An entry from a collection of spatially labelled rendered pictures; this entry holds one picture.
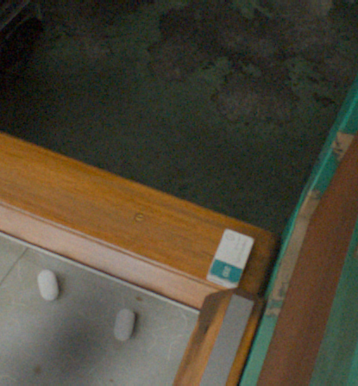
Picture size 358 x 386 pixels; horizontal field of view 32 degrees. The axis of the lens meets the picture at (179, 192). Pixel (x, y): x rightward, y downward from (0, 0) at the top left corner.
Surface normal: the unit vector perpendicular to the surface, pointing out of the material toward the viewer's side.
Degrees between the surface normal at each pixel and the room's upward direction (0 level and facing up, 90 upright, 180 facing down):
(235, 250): 0
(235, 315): 0
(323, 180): 90
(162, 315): 0
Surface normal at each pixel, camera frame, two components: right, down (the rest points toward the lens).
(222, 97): 0.05, -0.47
